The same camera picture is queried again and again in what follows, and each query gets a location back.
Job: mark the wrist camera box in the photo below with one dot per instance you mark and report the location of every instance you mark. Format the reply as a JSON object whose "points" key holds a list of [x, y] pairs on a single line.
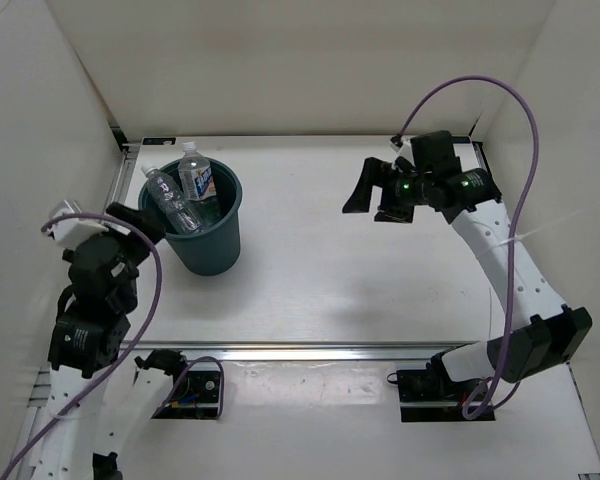
{"points": [[95, 267], [434, 153]]}

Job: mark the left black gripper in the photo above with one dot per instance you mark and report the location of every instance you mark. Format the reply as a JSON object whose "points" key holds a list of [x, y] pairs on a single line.
{"points": [[145, 218]]}

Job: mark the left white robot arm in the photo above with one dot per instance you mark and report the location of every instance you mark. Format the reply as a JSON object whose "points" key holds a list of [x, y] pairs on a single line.
{"points": [[79, 440]]}

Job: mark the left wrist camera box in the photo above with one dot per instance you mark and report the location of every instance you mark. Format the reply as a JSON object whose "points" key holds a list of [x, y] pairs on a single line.
{"points": [[95, 267]]}

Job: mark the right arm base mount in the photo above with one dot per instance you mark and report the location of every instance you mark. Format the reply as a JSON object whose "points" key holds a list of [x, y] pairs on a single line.
{"points": [[422, 400]]}

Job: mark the clear unlabelled plastic bottle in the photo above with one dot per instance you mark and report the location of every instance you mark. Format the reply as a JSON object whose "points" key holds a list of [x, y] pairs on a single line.
{"points": [[170, 199]]}

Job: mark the dark green plastic bin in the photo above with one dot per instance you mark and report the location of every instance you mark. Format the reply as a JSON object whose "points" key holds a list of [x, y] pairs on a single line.
{"points": [[215, 250]]}

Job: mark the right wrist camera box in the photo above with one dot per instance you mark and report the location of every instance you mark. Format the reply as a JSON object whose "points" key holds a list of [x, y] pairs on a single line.
{"points": [[434, 153]]}

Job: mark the aluminium table front rail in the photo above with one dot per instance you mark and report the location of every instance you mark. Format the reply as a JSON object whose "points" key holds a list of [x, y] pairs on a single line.
{"points": [[301, 351]]}

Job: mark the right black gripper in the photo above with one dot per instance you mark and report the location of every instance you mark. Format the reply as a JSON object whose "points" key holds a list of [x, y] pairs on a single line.
{"points": [[375, 173]]}

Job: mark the white blue label bottle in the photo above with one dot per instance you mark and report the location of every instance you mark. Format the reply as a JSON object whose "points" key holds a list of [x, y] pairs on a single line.
{"points": [[198, 184]]}

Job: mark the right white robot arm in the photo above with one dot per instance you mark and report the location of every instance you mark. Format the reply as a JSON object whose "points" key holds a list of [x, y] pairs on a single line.
{"points": [[541, 331]]}

